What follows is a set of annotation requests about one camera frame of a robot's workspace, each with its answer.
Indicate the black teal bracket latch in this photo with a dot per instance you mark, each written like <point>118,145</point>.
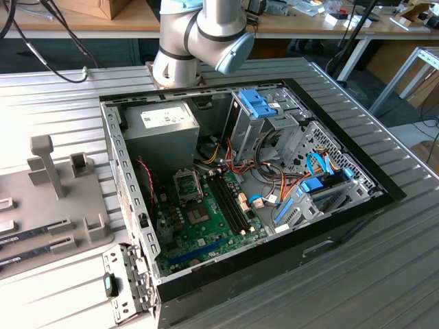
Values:
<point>109,284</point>

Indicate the green motherboard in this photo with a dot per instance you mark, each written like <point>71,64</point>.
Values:
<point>205,236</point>

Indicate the grey metal disk bay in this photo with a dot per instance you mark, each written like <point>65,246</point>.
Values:
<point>302,214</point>

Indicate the blue expansion slot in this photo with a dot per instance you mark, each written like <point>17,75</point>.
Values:
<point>199,251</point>

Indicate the black slanted pole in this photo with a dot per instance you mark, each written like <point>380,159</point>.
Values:
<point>357,33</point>

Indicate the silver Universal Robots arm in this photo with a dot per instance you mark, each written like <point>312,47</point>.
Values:
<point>212,34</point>

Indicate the grey parts rack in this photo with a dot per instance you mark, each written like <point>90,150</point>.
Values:
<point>41,205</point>

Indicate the CPU socket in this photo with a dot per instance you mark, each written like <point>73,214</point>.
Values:
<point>188,188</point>

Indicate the blue plastic drive latch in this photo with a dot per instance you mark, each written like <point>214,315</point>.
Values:
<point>255,103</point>

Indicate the open brown cardboard box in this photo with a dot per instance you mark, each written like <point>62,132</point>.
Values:
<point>408,12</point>

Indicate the blue plastic rail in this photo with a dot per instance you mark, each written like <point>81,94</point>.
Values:
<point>284,209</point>

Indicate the brown cardboard sheet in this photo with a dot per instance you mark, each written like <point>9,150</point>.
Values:
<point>387,58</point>

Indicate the grey metal optical drive cage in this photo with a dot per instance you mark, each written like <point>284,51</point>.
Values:
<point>245,133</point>

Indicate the metal expansion card bracket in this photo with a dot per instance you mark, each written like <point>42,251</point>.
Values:
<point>118,255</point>

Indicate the aluminium profile frame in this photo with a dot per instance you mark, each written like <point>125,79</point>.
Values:
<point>394,80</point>

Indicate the black open PC case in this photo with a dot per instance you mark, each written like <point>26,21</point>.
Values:
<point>240,284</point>

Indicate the dark RAM stick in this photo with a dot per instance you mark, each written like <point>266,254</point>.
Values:
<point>25,255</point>
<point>24,235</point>

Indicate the hard disk in blue carrier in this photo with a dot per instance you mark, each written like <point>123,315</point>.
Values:
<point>312,186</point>

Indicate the black RAM slot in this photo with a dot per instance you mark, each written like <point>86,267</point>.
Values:
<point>234,205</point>
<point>238,205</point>
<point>224,205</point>
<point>229,205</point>

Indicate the grey power supply unit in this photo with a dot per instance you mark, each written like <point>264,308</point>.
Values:
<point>161,144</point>

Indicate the long wooden desk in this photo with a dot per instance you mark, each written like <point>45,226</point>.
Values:
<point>387,29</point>

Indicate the small white box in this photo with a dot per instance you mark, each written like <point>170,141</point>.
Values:
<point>331,20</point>
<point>363,23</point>

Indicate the perforated metal drive cage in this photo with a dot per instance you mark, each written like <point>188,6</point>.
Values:
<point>319,135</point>

